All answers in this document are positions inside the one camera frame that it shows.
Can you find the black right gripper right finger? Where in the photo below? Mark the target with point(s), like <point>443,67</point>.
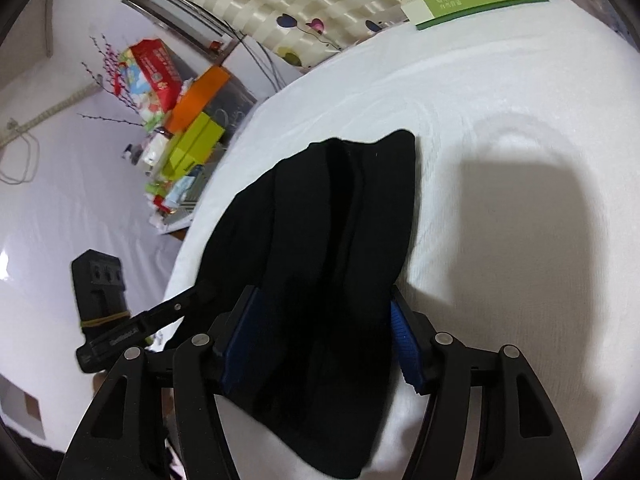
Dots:
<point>521,435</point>

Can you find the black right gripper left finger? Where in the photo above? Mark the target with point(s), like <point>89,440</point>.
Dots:
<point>121,434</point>

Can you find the black pants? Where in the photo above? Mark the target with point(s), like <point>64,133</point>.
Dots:
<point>323,236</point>

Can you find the person's left hand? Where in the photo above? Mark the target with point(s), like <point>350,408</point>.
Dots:
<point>98,380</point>

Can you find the lime green box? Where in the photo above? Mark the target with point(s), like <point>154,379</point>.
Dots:
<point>191,148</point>

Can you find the orange box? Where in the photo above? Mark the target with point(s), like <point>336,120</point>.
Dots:
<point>200,93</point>

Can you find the red snack package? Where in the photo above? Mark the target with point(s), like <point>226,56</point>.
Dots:
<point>151,73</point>

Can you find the white bed cover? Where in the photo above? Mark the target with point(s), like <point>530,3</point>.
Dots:
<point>527,119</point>

